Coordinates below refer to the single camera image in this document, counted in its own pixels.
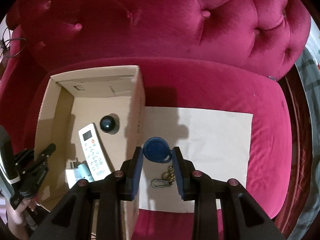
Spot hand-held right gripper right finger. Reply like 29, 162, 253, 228
172, 146, 287, 240

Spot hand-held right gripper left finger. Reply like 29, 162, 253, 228
30, 146, 144, 240

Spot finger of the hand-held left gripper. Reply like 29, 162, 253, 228
15, 149, 35, 167
34, 144, 57, 167

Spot blue key fob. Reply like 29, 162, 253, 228
142, 137, 173, 165

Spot small white plug adapter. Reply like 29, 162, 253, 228
65, 157, 83, 189

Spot light blue bottle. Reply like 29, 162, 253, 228
76, 160, 95, 182

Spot white remote control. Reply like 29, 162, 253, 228
78, 122, 112, 180

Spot black round camera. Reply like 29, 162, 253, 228
99, 114, 120, 136

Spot cardboard box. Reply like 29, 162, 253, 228
32, 65, 147, 240

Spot person's left hand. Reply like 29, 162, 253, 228
5, 197, 38, 239

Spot thin red curved rod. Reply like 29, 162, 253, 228
284, 76, 302, 205

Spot red tufted velvet sofa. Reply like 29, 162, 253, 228
0, 0, 313, 240

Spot grey plaid blanket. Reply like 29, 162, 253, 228
295, 47, 320, 240

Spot brass keychain with black cord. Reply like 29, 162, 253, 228
151, 166, 177, 188

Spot black cable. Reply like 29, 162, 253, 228
0, 27, 27, 58

